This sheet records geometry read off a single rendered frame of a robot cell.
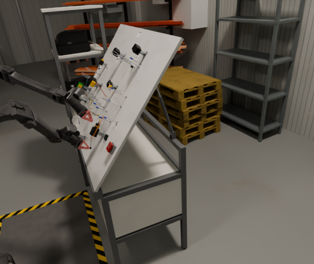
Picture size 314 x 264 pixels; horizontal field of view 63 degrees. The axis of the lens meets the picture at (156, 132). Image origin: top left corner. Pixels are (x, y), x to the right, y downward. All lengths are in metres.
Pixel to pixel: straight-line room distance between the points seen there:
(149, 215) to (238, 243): 0.89
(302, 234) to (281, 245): 0.24
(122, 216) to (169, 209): 0.35
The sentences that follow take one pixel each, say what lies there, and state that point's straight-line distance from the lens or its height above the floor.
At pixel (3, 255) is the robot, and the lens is 2.43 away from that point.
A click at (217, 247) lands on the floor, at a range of 2.41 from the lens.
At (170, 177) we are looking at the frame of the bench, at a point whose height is 0.79.
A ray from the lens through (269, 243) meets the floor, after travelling 2.53.
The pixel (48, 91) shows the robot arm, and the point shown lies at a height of 1.42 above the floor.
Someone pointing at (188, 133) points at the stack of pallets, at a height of 0.13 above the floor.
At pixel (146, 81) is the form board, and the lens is 1.54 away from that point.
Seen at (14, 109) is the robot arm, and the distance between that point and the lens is 1.25.
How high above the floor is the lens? 1.89
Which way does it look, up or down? 28 degrees down
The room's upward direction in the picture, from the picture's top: 4 degrees counter-clockwise
